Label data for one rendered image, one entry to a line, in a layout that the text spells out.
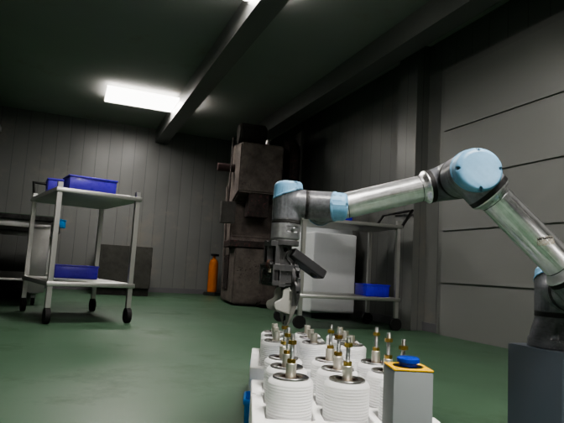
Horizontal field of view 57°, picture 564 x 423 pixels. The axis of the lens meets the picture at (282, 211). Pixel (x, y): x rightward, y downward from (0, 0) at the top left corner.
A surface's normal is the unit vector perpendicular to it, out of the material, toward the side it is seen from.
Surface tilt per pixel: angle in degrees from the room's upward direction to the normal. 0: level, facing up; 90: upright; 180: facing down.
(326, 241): 90
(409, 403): 90
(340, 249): 90
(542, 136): 90
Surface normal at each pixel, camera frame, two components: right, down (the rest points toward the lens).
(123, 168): 0.38, -0.08
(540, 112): -0.92, -0.10
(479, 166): -0.06, -0.21
